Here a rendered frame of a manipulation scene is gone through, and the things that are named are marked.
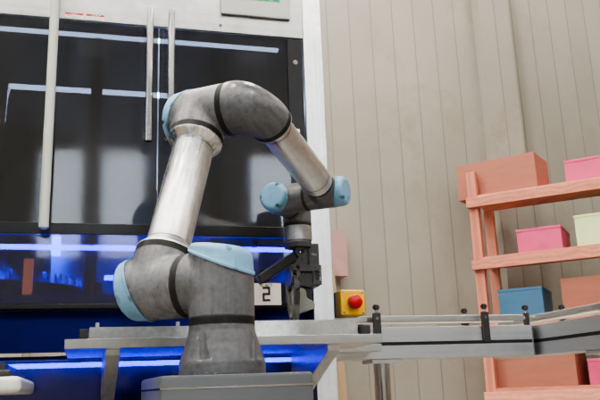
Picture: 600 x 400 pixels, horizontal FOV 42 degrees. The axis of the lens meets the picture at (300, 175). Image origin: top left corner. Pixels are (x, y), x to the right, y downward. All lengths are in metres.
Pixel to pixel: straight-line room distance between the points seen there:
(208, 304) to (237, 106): 0.45
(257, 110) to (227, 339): 0.51
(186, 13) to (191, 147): 0.85
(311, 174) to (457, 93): 5.15
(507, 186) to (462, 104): 1.14
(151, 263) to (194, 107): 0.38
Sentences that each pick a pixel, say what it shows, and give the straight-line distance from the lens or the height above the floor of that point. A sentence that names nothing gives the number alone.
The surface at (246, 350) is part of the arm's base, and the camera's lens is 1.36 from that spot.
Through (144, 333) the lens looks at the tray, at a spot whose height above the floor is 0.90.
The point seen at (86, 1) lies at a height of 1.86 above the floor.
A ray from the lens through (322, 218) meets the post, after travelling 2.27.
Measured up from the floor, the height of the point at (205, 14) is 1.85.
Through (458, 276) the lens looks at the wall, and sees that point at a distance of 6.46.
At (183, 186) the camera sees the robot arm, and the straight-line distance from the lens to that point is 1.56.
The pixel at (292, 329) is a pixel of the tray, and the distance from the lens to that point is 1.81.
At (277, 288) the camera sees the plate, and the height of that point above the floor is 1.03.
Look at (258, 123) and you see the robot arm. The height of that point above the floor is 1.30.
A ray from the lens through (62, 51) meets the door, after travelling 2.33.
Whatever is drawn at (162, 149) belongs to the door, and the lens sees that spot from 2.24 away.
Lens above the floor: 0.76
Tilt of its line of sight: 15 degrees up
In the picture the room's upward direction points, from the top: 2 degrees counter-clockwise
